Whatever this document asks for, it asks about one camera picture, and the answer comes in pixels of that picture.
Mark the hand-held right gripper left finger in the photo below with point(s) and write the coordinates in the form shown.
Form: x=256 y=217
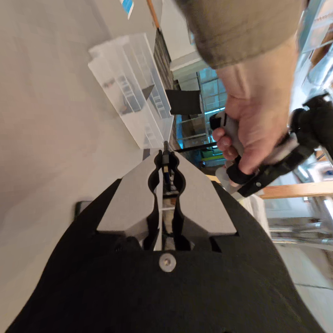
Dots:
x=127 y=208

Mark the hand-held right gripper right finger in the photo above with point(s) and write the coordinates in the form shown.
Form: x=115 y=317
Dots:
x=205 y=208

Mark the clear plastic storage bin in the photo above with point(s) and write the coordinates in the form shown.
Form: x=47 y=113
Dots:
x=130 y=88

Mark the person's left forearm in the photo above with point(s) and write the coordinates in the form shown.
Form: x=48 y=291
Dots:
x=244 y=26

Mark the person's left hand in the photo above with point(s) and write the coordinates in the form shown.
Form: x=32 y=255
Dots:
x=260 y=114

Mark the silver ventilation ducts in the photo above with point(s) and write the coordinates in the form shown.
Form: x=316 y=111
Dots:
x=302 y=229

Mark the black chair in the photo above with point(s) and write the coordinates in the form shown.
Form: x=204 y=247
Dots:
x=182 y=102

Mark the wooden post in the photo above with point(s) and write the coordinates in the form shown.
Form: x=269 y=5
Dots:
x=302 y=190

